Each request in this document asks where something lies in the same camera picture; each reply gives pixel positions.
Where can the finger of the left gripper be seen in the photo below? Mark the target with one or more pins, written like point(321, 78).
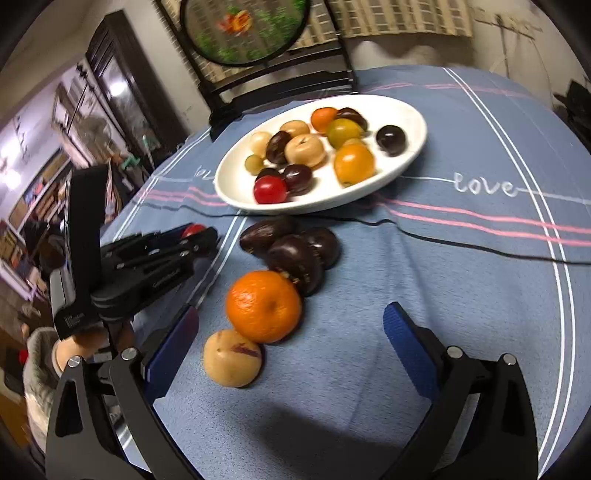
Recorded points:
point(133, 286)
point(136, 249)

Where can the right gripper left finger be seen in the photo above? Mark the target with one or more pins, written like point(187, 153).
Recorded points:
point(82, 442)

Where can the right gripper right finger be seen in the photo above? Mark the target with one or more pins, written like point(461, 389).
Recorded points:
point(501, 439)

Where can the red cherry tomato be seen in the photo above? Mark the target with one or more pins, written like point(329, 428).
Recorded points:
point(270, 190)
point(192, 229)

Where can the small tan longan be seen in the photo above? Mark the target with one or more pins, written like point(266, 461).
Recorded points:
point(354, 141)

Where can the person left hand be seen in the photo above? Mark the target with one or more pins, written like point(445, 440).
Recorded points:
point(87, 342)

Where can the standing fan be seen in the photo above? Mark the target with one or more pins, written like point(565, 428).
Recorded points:
point(96, 131)

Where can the large orange mandarin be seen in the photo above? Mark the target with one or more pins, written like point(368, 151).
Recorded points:
point(263, 306)

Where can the small green longan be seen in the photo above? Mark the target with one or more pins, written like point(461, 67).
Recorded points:
point(254, 164)

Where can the dark plum front left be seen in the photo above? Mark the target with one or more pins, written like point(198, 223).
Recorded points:
point(268, 172)

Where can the dark brown wrinkled fruit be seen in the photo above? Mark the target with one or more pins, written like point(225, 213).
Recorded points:
point(296, 259)

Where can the beige fruit with mark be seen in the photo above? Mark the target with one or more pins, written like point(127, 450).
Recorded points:
point(230, 359)

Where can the dark wooden framed mirror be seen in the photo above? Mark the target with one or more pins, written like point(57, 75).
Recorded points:
point(145, 75)

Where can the pale beige fruit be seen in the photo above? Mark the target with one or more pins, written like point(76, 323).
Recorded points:
point(258, 143)

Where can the dark wrinkled date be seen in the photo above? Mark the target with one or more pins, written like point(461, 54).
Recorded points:
point(276, 146)

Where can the dark brown plum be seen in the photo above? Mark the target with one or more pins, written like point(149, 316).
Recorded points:
point(325, 244)

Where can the beige apple shaped fruit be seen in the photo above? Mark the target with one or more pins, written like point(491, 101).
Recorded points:
point(305, 149)

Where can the tan round fruit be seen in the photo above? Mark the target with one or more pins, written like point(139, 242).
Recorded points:
point(295, 128)

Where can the white oval plate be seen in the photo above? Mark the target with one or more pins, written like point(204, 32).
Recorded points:
point(234, 185)

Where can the blue striped tablecloth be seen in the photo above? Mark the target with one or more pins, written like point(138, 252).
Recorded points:
point(485, 240)

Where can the small orange mandarin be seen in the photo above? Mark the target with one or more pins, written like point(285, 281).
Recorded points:
point(321, 118)

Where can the orange yellow tomato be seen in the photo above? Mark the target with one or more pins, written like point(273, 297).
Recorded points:
point(353, 164)

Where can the yellow green tomato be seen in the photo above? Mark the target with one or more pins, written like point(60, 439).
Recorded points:
point(341, 130)

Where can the round goldfish screen ornament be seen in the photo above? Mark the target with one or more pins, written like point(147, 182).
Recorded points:
point(223, 112)

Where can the dark date on plate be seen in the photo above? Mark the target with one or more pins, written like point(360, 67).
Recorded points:
point(353, 115)

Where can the dark plum right side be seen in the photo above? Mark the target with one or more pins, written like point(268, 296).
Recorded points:
point(392, 139)

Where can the checked beige curtain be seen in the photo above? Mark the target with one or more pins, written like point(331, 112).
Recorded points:
point(397, 18)

